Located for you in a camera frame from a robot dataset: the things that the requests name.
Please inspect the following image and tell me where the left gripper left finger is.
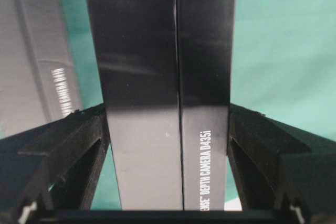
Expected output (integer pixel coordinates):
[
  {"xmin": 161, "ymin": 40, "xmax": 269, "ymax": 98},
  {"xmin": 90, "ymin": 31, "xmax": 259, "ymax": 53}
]
[{"xmin": 1, "ymin": 104, "xmax": 110, "ymax": 223}]

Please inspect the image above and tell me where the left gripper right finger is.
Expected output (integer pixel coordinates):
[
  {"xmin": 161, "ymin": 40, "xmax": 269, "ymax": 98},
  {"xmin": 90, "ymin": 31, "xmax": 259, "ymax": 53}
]
[{"xmin": 227, "ymin": 104, "xmax": 335, "ymax": 223}]

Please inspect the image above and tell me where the black RealSense box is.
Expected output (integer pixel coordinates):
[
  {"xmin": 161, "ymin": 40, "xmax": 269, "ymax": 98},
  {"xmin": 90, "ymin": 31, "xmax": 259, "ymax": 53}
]
[
  {"xmin": 1, "ymin": 0, "xmax": 82, "ymax": 137},
  {"xmin": 87, "ymin": 0, "xmax": 235, "ymax": 211}
]

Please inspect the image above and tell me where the green table cloth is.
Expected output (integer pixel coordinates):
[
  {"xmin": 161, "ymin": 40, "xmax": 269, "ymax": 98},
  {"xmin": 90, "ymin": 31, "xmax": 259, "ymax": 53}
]
[{"xmin": 61, "ymin": 0, "xmax": 335, "ymax": 210}]

